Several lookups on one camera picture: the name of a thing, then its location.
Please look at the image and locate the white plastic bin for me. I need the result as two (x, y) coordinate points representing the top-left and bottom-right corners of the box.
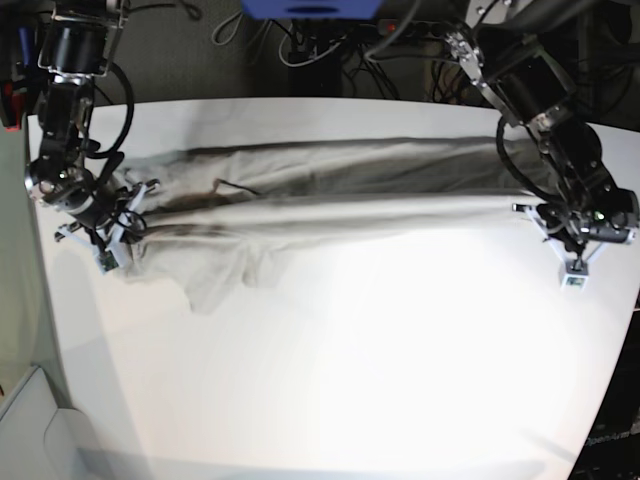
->
(1, 367), (94, 479)

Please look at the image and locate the black power strip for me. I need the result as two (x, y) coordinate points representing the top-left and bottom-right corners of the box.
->
(376, 19), (454, 42)

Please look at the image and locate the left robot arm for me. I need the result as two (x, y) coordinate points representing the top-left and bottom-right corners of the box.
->
(445, 1), (639, 285)

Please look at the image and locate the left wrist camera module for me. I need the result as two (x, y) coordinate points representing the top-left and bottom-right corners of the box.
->
(561, 272), (589, 291)

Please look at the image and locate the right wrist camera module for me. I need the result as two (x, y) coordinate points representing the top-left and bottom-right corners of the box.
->
(96, 250), (120, 274)

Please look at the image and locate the blue overhead box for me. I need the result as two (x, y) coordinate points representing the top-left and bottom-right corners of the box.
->
(241, 0), (382, 20)

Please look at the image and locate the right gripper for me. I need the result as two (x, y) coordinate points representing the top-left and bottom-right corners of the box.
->
(54, 179), (160, 260)

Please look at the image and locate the red black clamp tool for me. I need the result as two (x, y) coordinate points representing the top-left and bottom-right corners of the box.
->
(0, 81), (25, 132)

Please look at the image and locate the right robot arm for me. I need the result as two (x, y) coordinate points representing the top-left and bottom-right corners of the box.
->
(24, 1), (159, 272)

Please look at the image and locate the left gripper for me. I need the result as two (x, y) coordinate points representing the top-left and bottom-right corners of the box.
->
(512, 203), (635, 275)

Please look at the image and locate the beige t-shirt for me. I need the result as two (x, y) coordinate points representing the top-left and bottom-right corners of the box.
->
(117, 136), (534, 313)

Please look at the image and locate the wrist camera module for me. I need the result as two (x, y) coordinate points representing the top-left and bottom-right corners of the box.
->
(96, 250), (120, 274)
(561, 272), (589, 291)

